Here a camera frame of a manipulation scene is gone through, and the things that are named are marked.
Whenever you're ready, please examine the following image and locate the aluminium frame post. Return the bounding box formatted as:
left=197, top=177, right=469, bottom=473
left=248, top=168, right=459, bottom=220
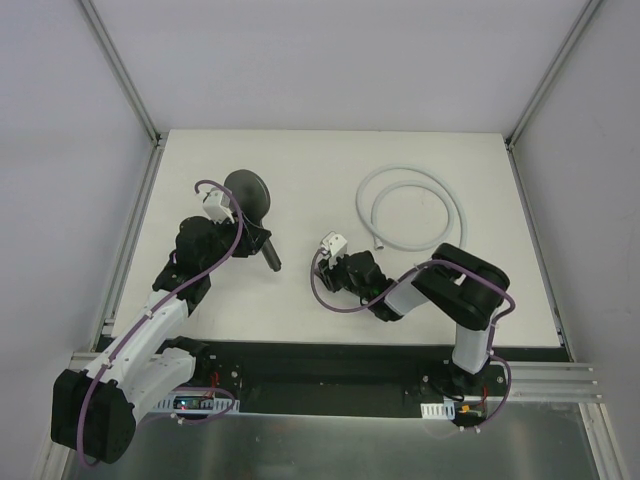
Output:
left=505, top=0, right=606, bottom=151
left=76, top=0, right=163, bottom=145

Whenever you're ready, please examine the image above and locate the white cable duct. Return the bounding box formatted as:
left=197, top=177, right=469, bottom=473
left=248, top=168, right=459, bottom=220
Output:
left=150, top=395, right=240, bottom=415
left=420, top=399, right=456, bottom=421

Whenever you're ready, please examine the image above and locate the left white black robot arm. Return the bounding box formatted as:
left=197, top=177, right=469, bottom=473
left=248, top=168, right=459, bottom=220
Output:
left=50, top=214, right=271, bottom=464

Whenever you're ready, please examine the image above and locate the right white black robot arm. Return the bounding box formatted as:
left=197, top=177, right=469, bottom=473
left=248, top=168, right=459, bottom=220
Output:
left=310, top=243, right=515, bottom=399

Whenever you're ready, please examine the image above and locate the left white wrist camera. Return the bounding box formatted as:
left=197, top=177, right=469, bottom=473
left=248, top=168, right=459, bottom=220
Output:
left=203, top=188, right=235, bottom=224

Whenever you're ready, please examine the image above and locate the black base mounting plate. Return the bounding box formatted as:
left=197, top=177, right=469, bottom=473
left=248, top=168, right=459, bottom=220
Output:
left=182, top=341, right=507, bottom=418

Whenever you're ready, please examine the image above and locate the left white cable duct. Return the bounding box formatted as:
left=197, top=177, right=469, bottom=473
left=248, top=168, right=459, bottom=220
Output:
left=150, top=395, right=240, bottom=415

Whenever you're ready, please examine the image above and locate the left aluminium frame post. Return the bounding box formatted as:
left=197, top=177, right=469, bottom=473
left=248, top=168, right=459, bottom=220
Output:
left=76, top=0, right=163, bottom=145

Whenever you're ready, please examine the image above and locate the white shower hose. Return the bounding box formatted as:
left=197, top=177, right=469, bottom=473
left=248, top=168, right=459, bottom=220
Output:
left=354, top=167, right=470, bottom=253

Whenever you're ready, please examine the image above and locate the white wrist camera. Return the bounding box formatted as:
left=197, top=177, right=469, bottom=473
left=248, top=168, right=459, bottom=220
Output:
left=320, top=231, right=348, bottom=258
left=203, top=188, right=235, bottom=224

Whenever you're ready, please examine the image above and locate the right white cable duct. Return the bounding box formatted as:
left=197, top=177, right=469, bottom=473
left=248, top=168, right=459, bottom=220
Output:
left=420, top=399, right=456, bottom=421

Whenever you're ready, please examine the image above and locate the right aluminium frame post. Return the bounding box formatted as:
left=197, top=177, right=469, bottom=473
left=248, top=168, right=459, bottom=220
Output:
left=505, top=0, right=606, bottom=151

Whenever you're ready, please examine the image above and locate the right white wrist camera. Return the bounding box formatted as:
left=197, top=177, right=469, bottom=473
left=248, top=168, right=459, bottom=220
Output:
left=320, top=231, right=348, bottom=258

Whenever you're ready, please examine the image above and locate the grey shower head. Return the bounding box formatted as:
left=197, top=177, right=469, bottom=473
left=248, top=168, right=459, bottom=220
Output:
left=224, top=169, right=282, bottom=272

